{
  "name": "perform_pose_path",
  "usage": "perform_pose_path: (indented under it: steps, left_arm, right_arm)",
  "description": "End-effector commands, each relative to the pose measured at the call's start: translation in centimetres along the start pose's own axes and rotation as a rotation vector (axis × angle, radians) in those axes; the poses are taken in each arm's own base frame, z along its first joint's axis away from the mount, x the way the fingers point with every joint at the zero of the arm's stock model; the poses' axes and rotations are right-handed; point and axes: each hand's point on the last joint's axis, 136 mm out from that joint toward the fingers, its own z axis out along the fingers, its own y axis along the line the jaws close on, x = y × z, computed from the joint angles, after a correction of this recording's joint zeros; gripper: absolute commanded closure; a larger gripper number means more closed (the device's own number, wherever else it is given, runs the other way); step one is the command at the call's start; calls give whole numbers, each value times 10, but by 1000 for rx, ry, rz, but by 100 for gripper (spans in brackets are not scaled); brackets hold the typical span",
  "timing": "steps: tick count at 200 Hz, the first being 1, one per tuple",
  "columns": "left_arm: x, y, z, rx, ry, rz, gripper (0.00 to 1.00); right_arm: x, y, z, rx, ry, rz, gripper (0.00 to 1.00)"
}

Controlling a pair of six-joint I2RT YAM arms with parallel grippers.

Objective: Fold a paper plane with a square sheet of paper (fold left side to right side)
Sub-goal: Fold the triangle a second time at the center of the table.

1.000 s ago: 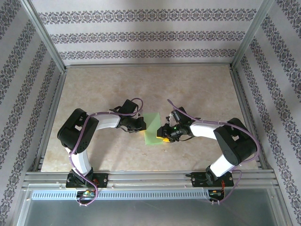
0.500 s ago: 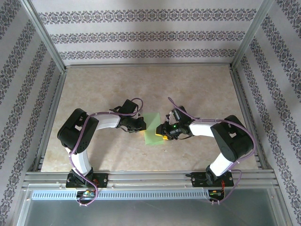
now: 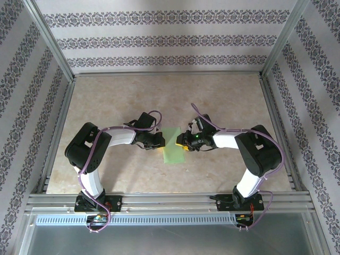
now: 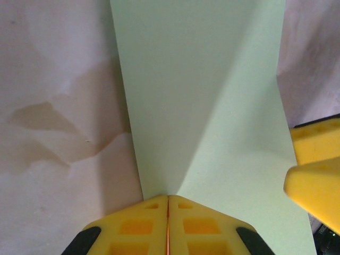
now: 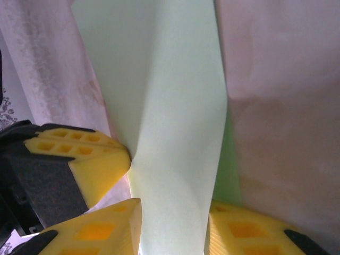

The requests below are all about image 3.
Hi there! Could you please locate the light green paper sheet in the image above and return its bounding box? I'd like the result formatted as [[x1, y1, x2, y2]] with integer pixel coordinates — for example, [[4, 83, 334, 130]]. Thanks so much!
[[161, 126, 185, 165]]

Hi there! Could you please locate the grey metal floor panel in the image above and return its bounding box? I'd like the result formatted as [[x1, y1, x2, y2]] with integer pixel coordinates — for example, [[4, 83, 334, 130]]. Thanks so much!
[[15, 212, 332, 255]]

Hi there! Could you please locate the white right camera mount bracket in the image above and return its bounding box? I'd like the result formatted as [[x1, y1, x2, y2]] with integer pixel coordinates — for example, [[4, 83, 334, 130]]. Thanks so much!
[[186, 118, 202, 133]]

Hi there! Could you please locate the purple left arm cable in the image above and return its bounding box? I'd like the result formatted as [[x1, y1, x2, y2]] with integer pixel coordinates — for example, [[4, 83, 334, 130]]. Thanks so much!
[[78, 110, 163, 234]]

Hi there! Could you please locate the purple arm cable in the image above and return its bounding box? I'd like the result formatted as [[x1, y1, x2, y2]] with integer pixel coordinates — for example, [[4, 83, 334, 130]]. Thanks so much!
[[78, 110, 163, 234], [191, 103, 284, 231]]

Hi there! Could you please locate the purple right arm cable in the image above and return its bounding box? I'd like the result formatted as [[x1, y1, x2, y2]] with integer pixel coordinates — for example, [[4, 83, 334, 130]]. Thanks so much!
[[191, 103, 284, 231]]

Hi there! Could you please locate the long aluminium frame rail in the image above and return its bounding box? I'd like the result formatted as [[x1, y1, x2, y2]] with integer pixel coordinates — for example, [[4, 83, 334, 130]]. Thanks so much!
[[26, 193, 316, 213]]

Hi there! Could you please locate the aluminium rail under wallpaper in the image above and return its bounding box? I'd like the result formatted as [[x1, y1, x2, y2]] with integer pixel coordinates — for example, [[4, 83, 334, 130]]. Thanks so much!
[[73, 70, 264, 78]]

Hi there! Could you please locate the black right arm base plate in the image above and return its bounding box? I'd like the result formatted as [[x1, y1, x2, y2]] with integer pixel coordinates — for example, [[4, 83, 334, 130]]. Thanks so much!
[[215, 193, 264, 212]]

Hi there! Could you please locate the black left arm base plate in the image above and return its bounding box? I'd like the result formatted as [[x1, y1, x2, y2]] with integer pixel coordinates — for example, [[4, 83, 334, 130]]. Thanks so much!
[[74, 195, 123, 213]]

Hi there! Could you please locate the slotted grey cable duct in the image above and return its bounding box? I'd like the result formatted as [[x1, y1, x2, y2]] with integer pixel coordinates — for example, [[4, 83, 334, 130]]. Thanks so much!
[[35, 214, 237, 226]]

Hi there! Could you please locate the aluminium right side rail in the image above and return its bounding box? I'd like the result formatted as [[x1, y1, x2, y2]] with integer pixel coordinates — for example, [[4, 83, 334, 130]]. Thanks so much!
[[259, 74, 303, 192]]

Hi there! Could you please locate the aluminium left side rail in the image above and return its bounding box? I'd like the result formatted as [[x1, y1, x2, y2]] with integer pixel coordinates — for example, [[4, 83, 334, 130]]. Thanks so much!
[[36, 78, 78, 194]]

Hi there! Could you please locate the aluminium right frame post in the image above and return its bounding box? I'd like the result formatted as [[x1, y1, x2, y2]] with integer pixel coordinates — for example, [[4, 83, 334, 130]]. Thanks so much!
[[261, 0, 311, 79]]

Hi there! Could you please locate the aluminium frame post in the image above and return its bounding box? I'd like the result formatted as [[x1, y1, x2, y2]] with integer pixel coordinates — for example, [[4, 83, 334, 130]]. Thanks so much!
[[22, 0, 75, 83], [261, 0, 311, 79]]

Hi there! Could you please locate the aluminium left frame post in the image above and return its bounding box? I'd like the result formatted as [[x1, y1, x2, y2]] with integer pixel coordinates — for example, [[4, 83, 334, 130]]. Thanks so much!
[[22, 0, 75, 83]]

